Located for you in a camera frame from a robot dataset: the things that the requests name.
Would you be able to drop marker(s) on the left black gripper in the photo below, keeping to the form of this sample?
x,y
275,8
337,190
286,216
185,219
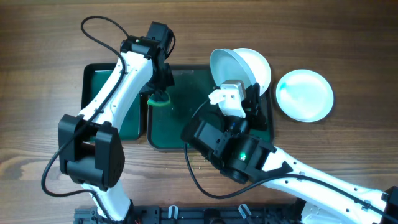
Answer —
x,y
166,79

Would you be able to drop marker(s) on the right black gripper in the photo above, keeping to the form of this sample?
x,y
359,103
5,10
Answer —
x,y
255,114

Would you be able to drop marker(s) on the green yellow sponge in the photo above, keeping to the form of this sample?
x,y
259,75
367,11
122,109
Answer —
x,y
159,99

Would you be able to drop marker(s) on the pale blue plate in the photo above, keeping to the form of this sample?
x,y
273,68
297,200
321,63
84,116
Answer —
x,y
304,95

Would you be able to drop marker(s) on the white plate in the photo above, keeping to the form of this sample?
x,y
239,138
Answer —
x,y
226,64
259,67

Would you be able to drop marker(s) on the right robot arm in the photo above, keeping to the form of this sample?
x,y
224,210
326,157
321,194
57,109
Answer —
x,y
242,157

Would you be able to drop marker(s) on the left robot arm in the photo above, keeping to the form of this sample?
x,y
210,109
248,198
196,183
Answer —
x,y
90,147

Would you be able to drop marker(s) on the large dark green tray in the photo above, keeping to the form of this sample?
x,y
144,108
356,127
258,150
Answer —
x,y
193,84

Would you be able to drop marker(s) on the small black green tray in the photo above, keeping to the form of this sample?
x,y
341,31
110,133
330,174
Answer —
x,y
95,76

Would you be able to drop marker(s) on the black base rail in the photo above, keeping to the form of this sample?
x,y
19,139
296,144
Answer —
x,y
279,213

